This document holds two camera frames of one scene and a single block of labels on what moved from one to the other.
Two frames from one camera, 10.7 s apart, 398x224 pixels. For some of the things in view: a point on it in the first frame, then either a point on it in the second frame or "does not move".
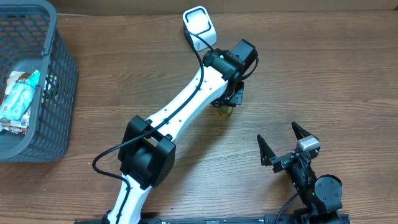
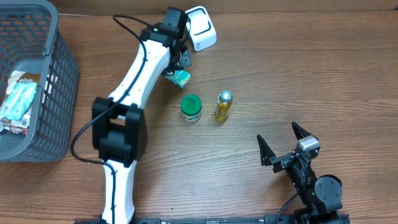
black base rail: (219, 220) does not move
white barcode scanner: (198, 20) does not move
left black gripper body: (236, 99) -> (185, 61)
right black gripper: (286, 159) does not move
